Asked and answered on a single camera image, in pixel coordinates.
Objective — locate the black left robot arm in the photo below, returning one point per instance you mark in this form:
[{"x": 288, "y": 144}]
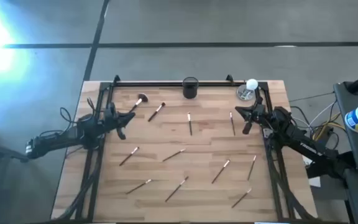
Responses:
[{"x": 57, "y": 138}]

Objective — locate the white light bulb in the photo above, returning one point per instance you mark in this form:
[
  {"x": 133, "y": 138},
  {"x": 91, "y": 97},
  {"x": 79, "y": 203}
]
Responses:
[{"x": 252, "y": 84}]

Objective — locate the black mesh pen cup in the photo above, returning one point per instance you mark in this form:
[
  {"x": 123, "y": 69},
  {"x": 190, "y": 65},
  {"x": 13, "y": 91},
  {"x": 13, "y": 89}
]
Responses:
[{"x": 190, "y": 91}]

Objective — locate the large fluffy powder brush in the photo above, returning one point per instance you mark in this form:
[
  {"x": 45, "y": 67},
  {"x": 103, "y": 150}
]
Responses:
[{"x": 142, "y": 99}]

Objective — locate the black pen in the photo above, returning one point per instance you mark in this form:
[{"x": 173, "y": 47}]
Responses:
[{"x": 128, "y": 156}]

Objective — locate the round silver lamp base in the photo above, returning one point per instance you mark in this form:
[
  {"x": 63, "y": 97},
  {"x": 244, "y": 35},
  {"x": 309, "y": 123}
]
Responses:
[{"x": 243, "y": 94}]

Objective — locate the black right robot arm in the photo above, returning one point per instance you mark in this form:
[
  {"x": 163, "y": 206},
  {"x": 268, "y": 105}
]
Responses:
[{"x": 306, "y": 146}]

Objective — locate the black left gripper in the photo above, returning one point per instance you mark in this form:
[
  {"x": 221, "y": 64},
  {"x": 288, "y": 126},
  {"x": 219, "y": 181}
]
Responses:
[{"x": 112, "y": 123}]

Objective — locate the black metal table frame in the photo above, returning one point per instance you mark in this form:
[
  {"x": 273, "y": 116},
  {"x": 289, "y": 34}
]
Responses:
[{"x": 166, "y": 83}]

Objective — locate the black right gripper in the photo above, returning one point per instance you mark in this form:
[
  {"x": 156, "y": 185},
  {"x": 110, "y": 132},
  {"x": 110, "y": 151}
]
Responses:
[{"x": 258, "y": 113}]

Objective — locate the grey cart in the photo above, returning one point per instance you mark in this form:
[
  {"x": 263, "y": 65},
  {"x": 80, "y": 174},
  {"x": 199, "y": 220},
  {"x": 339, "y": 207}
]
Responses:
[{"x": 356, "y": 149}]

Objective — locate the slim black makeup brush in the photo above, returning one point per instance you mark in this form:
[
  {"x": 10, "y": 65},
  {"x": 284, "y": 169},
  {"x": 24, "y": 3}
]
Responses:
[
  {"x": 232, "y": 124},
  {"x": 251, "y": 168},
  {"x": 176, "y": 189},
  {"x": 220, "y": 171},
  {"x": 173, "y": 155},
  {"x": 241, "y": 198},
  {"x": 190, "y": 124},
  {"x": 138, "y": 186}
]

